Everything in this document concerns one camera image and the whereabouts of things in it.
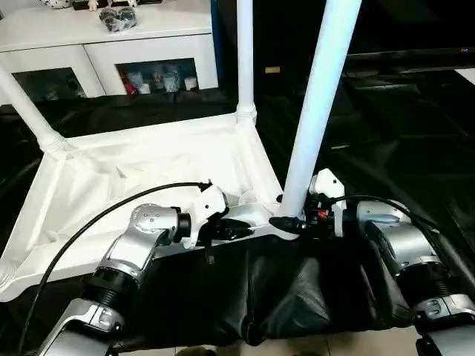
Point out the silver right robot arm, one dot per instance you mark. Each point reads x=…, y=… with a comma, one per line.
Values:
x=401, y=245

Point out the white plastic table leg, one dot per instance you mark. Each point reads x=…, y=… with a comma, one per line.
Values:
x=319, y=96
x=246, y=59
x=30, y=111

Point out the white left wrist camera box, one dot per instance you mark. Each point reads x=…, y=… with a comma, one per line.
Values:
x=208, y=202

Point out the toy figures behind cabinet glass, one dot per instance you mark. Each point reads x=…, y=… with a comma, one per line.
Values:
x=159, y=78

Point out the silver left leg black foot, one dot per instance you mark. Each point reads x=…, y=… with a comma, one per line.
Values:
x=197, y=352

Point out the white cabinet with glass doors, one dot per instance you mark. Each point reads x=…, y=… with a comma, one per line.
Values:
x=74, y=44

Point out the black work mat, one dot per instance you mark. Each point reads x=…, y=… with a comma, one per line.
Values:
x=401, y=148

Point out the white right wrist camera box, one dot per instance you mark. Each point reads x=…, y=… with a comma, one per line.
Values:
x=326, y=185

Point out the grey plush toy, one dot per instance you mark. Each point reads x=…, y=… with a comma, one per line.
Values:
x=117, y=19

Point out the white plastic table top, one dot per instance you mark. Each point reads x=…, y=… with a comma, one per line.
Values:
x=148, y=163

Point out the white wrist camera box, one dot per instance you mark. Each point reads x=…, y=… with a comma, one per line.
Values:
x=208, y=202
x=326, y=185

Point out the black tv cabinet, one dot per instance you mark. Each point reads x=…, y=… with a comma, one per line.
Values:
x=401, y=30

